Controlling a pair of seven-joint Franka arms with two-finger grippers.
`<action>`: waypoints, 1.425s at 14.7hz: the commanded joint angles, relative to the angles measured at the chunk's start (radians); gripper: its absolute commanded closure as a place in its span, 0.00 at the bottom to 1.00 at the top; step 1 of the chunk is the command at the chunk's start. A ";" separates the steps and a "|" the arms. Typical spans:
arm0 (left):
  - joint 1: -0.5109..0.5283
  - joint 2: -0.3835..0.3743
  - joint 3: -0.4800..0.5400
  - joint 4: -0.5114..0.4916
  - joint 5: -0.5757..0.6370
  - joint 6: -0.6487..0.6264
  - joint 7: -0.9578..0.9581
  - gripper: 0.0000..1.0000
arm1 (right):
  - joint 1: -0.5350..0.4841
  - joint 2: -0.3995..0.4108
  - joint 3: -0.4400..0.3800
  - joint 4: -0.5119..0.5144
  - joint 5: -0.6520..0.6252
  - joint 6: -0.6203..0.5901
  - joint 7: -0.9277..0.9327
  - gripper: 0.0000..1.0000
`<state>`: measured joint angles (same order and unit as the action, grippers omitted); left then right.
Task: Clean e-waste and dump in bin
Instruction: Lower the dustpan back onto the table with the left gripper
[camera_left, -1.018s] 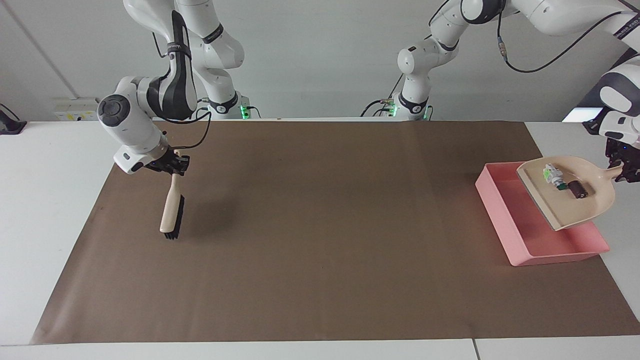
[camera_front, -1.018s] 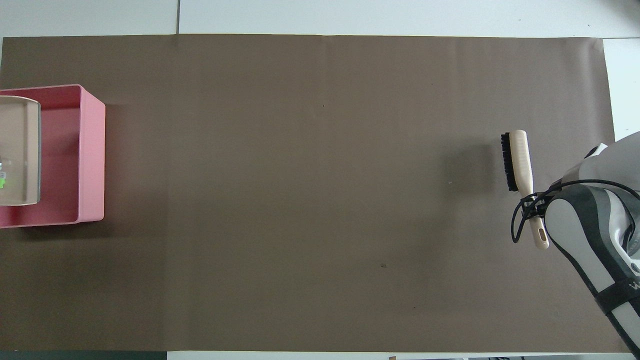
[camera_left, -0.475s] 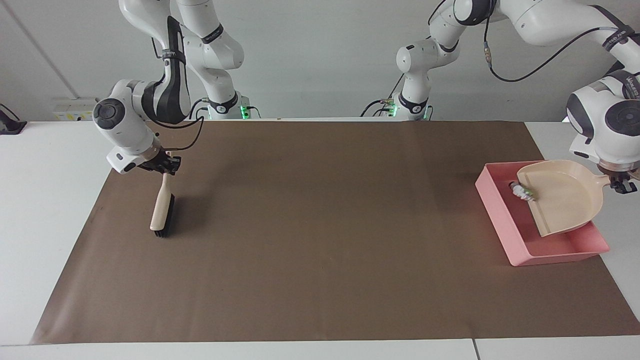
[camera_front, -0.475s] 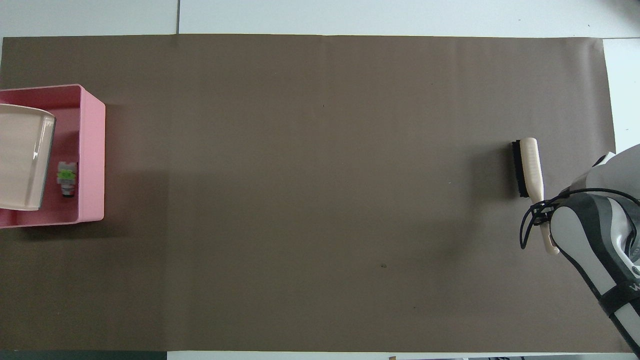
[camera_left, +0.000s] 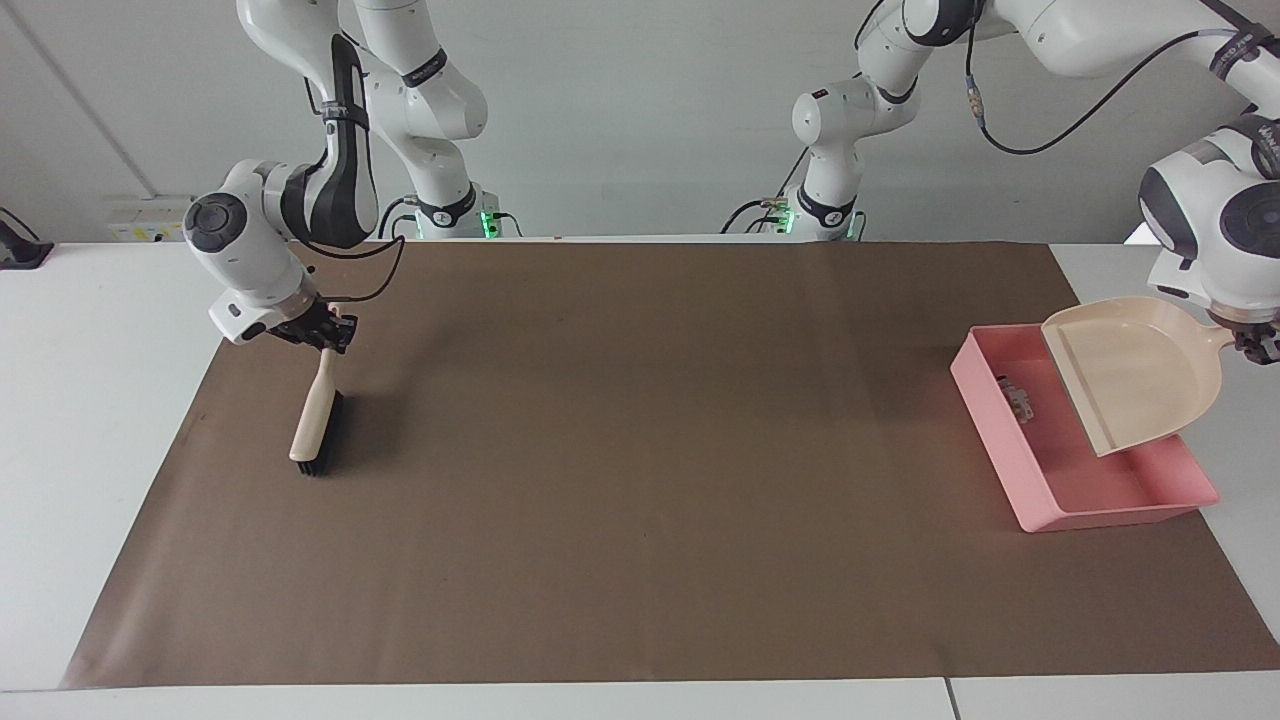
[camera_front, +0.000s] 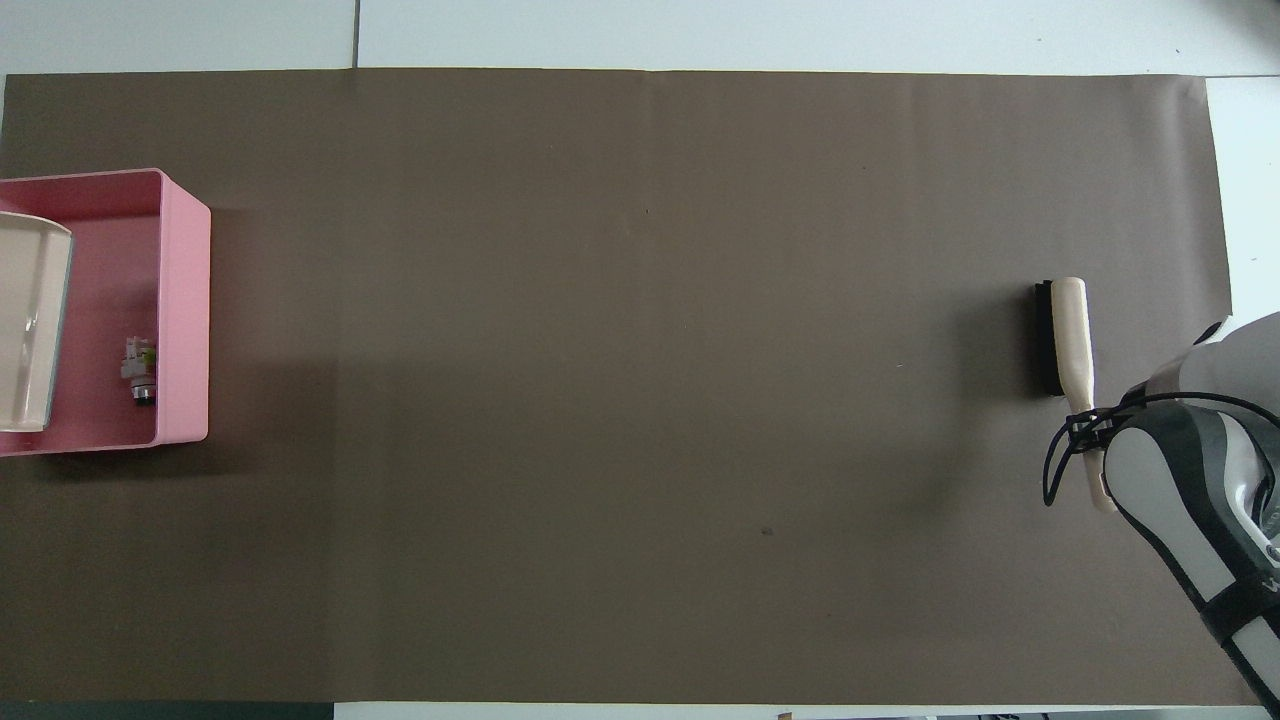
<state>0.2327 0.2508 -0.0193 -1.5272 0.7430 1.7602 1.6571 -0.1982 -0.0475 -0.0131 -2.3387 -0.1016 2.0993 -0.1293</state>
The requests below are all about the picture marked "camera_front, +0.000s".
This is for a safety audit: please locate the cream brush with black bristles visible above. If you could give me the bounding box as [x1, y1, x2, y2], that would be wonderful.
[1035, 277, 1120, 515]

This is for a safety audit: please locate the pink plastic bin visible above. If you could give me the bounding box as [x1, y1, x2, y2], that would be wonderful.
[0, 168, 212, 458]

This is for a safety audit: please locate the small white green bottle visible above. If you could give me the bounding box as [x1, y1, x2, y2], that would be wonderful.
[121, 336, 159, 405]

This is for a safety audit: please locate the black cable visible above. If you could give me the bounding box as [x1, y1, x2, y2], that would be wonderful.
[1042, 391, 1280, 508]

